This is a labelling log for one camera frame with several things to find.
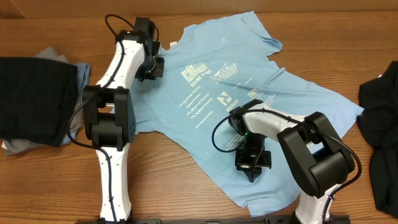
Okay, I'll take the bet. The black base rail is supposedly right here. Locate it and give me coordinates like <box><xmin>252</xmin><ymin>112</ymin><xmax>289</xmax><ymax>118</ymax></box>
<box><xmin>75</xmin><ymin>215</ymin><xmax>351</xmax><ymax>224</ymax></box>

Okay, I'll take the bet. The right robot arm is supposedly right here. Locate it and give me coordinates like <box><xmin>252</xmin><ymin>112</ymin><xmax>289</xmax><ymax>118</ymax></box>
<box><xmin>228</xmin><ymin>100</ymin><xmax>354</xmax><ymax>223</ymax></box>

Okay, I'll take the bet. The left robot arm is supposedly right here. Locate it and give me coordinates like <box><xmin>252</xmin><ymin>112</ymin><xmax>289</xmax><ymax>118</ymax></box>
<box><xmin>82</xmin><ymin>17</ymin><xmax>164</xmax><ymax>223</ymax></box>

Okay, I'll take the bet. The folded grey garment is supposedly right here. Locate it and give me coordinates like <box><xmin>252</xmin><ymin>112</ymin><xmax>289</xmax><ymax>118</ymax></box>
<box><xmin>2</xmin><ymin>46</ymin><xmax>84</xmax><ymax>156</ymax></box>

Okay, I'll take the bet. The light blue printed t-shirt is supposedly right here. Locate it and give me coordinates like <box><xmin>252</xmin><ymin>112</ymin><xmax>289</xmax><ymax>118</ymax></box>
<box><xmin>131</xmin><ymin>12</ymin><xmax>362</xmax><ymax>217</ymax></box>

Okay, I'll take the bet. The black t-shirt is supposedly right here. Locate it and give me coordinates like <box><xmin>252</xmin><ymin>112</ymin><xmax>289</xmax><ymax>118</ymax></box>
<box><xmin>356</xmin><ymin>61</ymin><xmax>397</xmax><ymax>217</ymax></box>

